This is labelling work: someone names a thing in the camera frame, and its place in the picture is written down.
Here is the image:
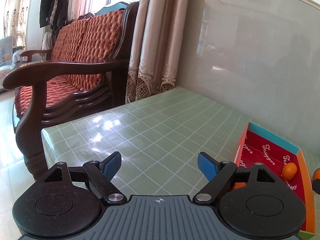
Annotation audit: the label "orange tangerine front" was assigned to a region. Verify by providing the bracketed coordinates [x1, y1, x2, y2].
[282, 163, 298, 181]

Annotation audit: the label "orange tangerine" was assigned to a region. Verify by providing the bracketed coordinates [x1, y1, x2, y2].
[312, 168, 320, 194]
[282, 163, 298, 181]

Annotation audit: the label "small orange fruit right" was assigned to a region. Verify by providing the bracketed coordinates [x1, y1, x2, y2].
[233, 183, 247, 190]

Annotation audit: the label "red pink cardboard box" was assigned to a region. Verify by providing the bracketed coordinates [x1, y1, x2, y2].
[234, 122, 316, 238]

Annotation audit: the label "green checked tablecloth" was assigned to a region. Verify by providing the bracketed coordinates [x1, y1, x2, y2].
[40, 85, 320, 240]

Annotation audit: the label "orange tangerine rear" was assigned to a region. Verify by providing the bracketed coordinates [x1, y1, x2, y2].
[312, 168, 320, 194]

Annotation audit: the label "wooden sofa orange cushions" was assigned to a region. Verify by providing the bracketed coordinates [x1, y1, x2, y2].
[3, 2, 139, 179]

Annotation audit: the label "beige lace curtain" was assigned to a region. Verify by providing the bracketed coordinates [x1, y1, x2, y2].
[125, 0, 188, 103]

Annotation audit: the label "patterned armchair far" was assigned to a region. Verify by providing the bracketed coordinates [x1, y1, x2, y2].
[0, 36, 27, 92]

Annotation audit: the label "black hanging jacket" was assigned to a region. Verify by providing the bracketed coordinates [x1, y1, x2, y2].
[40, 0, 69, 35]

